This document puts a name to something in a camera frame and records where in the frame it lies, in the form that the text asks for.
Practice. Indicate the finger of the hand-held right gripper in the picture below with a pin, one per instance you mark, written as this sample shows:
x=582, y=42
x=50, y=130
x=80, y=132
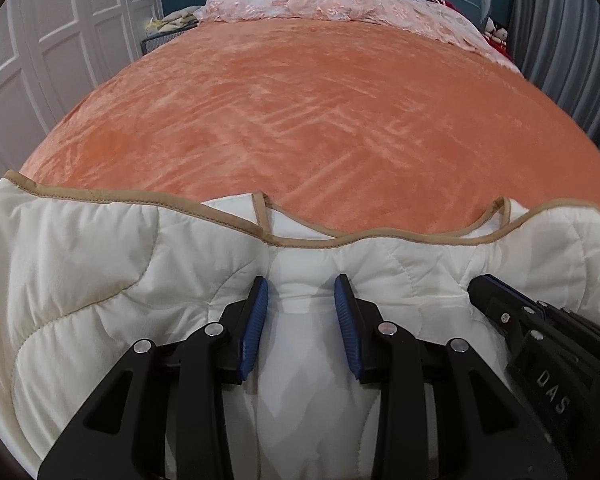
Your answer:
x=500, y=310
x=575, y=322

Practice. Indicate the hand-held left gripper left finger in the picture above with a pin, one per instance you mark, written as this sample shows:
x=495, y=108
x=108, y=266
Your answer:
x=255, y=325

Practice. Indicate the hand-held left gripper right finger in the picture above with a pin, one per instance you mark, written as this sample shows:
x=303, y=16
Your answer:
x=345, y=325

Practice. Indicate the cream quilted jacket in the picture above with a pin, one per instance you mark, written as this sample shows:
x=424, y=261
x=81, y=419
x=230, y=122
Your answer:
x=105, y=270

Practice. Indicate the orange plush blanket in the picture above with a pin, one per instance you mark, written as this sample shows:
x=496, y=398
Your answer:
x=305, y=120

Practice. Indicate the red plush toy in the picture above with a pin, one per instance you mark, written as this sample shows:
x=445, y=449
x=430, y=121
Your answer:
x=497, y=40

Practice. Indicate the grey curtain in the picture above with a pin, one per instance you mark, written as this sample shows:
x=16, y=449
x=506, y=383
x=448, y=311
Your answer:
x=565, y=35

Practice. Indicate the grey nightstand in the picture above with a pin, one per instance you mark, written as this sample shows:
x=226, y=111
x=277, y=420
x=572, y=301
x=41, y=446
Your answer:
x=160, y=42

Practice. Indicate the red and white cloth item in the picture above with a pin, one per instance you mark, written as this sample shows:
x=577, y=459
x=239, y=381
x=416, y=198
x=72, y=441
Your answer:
x=442, y=2

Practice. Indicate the cream cloth bundle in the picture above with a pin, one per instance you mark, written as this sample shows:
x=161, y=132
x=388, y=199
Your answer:
x=175, y=21

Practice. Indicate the pink floral quilt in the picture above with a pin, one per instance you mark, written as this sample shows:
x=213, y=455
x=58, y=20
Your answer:
x=330, y=2

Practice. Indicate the white panelled wardrobe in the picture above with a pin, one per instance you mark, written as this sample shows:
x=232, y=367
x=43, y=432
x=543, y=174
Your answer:
x=45, y=35

